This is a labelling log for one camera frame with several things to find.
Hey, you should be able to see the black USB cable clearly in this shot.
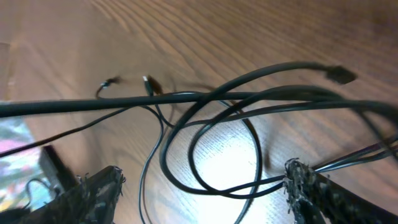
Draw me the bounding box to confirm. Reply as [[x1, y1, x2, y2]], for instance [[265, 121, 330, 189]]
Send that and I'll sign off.
[[0, 61, 398, 224], [0, 74, 398, 224]]

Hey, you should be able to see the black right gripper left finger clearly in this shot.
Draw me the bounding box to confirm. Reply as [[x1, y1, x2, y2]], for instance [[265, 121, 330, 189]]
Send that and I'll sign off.
[[18, 166, 126, 224]]

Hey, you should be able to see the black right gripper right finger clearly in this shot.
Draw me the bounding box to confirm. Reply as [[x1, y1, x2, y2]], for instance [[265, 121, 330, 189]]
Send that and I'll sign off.
[[284, 158, 397, 224]]

